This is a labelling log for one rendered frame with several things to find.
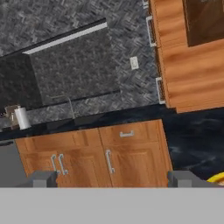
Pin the dark window with white frame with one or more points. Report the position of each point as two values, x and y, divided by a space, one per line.
73 67

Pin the white paper towel roll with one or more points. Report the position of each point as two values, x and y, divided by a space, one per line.
22 118

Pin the yellow cheese wedge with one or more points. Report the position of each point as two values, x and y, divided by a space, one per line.
217 178

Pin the dark brown glossy oven panel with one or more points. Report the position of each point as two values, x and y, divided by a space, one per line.
205 20

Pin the thin grey tap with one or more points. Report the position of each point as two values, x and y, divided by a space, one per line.
70 105

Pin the wooden base cupboard run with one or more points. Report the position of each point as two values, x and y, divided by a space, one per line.
134 157

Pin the tall wooden cupboard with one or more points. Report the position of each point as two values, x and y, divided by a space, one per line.
192 75

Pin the brown box-shaped appliance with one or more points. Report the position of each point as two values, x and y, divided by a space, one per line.
10 114

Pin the grey dishwasher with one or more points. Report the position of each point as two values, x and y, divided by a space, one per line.
11 163

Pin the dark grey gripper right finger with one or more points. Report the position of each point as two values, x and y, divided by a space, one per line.
180 179

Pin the white wall socket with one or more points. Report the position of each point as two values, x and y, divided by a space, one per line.
134 63

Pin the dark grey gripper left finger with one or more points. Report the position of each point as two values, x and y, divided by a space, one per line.
43 179

